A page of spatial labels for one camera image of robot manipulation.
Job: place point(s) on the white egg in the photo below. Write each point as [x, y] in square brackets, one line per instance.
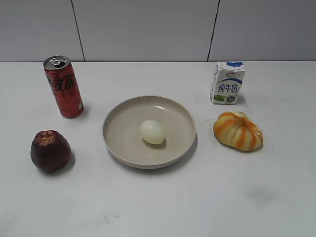
[152, 132]

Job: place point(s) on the beige round plate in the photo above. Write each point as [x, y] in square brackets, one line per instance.
[123, 139]

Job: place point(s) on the orange striped pumpkin bread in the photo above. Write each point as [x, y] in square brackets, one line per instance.
[236, 130]

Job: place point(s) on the white blue milk carton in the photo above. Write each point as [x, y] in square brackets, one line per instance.
[227, 81]

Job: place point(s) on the red soda can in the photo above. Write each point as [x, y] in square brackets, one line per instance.
[62, 80]

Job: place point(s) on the dark red apple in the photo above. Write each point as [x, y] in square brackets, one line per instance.
[50, 151]

